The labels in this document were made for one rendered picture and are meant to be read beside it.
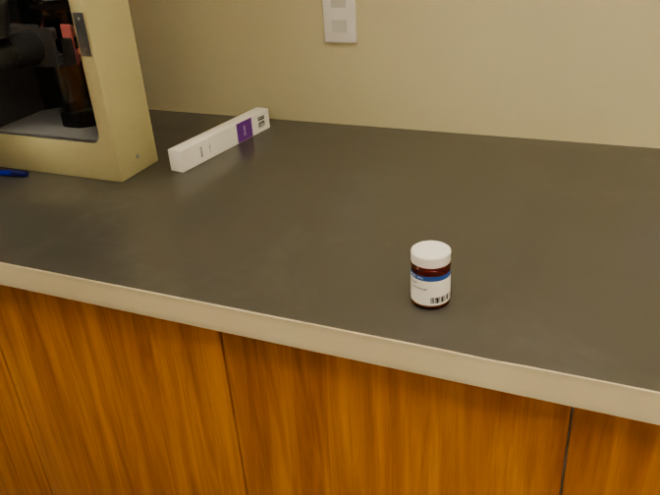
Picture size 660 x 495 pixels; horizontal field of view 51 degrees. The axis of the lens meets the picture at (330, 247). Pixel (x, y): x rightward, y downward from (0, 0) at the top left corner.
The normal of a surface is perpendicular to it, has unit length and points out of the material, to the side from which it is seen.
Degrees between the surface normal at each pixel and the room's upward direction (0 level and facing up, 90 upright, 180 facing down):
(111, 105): 90
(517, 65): 90
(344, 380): 90
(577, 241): 0
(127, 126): 90
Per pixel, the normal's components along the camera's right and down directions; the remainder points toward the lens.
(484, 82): -0.40, 0.46
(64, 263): -0.06, -0.88
